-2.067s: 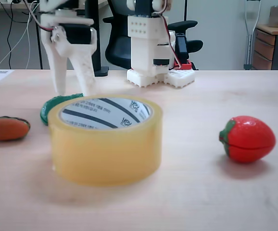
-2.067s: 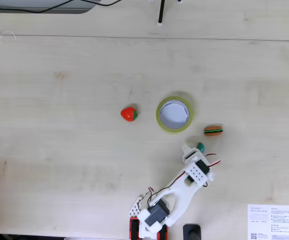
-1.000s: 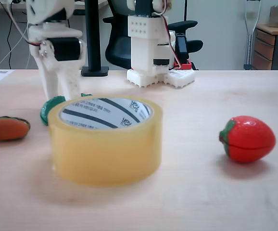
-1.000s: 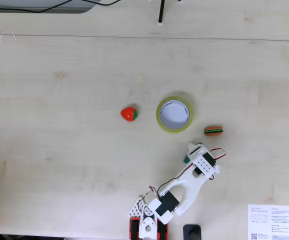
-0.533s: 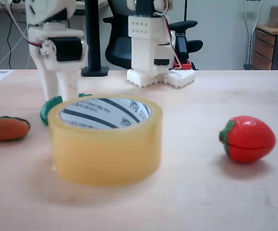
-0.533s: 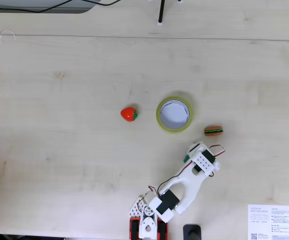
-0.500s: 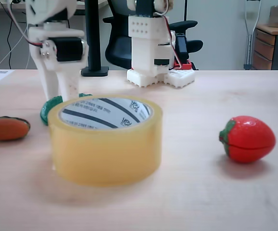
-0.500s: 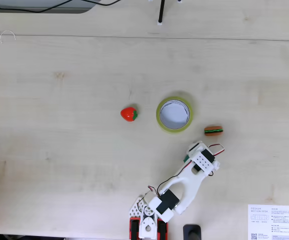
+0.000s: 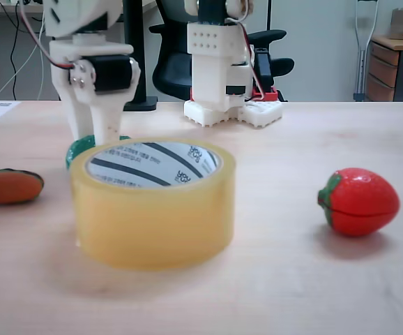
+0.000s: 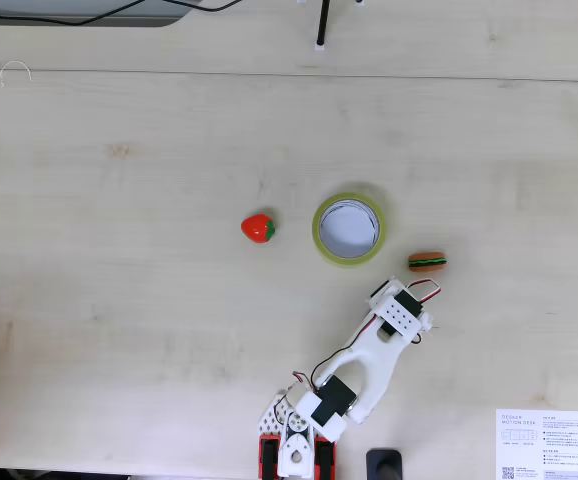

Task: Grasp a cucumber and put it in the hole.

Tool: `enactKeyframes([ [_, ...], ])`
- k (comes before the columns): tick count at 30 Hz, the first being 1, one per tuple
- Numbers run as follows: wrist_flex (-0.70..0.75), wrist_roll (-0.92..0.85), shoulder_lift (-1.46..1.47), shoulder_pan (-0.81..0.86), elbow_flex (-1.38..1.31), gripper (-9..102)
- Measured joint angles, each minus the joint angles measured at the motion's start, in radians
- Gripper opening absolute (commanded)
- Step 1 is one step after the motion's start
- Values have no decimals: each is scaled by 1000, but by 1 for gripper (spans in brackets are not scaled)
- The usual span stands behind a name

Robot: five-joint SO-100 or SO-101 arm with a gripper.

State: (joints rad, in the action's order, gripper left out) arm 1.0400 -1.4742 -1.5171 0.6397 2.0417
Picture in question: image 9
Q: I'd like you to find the brown drawer cabinet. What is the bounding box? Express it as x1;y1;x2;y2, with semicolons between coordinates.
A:
365;34;403;103

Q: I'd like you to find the grey metal crutch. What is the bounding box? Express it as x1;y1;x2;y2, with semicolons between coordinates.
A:
353;0;380;103

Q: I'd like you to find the red toy strawberry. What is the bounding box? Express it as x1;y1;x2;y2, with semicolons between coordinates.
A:
317;167;400;238

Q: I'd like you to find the black cable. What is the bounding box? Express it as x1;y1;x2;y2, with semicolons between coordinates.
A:
0;0;24;101

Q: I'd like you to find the yellow packing tape roll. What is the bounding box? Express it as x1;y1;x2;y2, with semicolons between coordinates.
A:
69;137;237;271

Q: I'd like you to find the black pole stand with base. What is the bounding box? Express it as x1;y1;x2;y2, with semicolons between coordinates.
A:
121;0;159;112

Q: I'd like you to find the red white servo cable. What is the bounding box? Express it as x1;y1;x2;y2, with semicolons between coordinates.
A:
227;17;275;103
19;0;75;69

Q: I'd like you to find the black office chair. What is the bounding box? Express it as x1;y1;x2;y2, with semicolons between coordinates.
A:
148;0;296;103

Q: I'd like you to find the green toy cucumber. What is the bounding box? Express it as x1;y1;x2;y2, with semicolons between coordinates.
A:
65;134;131;171

